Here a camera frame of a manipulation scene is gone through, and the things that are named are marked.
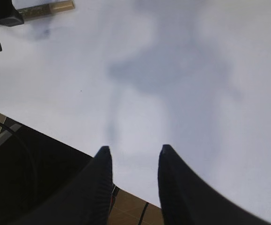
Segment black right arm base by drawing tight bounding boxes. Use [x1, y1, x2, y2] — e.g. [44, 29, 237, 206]
[0, 118, 92, 225]

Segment gold glitter pen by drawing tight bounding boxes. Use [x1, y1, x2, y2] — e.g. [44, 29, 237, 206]
[18, 0, 75, 20]

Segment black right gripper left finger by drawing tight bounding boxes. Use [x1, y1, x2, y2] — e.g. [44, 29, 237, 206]
[13, 146, 113, 225]

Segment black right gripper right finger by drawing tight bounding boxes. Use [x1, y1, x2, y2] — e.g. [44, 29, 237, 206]
[158, 144, 268, 225]

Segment black floor cables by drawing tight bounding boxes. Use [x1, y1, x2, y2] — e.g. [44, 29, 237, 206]
[139, 202, 150, 225]

